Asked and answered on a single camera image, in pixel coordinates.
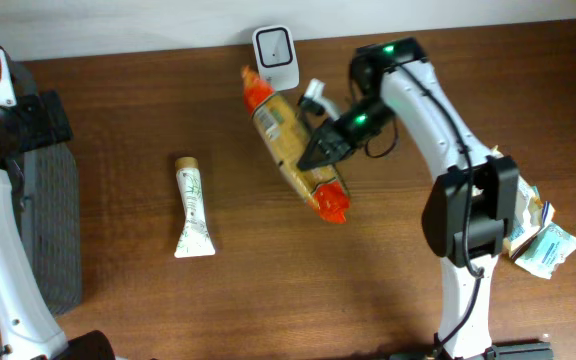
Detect white barcode scanner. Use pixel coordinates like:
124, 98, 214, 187
252, 25, 300, 91

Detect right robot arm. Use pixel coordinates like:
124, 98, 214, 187
297, 37, 519, 359

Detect grey plastic mesh basket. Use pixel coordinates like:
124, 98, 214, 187
7, 59, 83, 319

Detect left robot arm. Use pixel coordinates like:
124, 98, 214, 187
0, 46, 114, 359

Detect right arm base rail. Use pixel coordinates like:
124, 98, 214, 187
386, 342, 555, 360

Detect white toothpaste tube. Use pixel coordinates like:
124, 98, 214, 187
174, 157, 216, 258

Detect orange noodle packet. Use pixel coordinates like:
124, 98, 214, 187
241, 66, 350, 224

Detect teal wet wipes packet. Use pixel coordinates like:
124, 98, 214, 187
515, 223, 576, 280

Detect yellow snack bag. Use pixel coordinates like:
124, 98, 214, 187
490, 145, 557, 259

